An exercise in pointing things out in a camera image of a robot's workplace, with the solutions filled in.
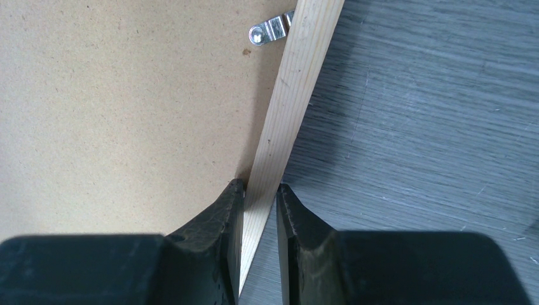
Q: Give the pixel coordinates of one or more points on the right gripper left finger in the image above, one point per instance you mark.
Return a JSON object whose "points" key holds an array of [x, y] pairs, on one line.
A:
{"points": [[199, 263]]}

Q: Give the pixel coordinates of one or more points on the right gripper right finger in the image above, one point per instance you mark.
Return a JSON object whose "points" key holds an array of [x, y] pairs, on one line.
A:
{"points": [[322, 265]]}

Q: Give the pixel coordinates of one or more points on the wooden picture frame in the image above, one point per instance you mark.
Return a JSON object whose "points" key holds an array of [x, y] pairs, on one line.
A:
{"points": [[131, 117]]}

